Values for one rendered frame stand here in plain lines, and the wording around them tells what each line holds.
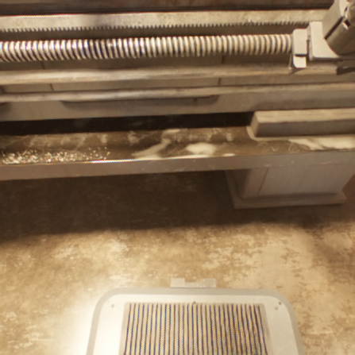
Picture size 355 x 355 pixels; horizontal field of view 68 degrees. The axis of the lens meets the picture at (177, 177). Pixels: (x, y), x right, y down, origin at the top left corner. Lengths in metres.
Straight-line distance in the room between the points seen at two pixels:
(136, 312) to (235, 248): 0.51
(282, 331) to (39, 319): 0.77
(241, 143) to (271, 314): 0.49
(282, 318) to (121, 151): 0.64
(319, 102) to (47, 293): 1.12
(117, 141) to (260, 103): 0.46
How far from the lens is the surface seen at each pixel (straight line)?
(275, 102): 0.91
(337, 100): 1.00
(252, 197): 1.19
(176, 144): 0.85
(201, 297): 0.76
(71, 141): 0.92
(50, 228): 1.24
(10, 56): 0.72
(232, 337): 0.75
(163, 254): 1.08
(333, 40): 0.53
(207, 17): 0.71
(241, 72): 0.70
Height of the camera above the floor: 0.99
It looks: 51 degrees down
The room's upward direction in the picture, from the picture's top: straight up
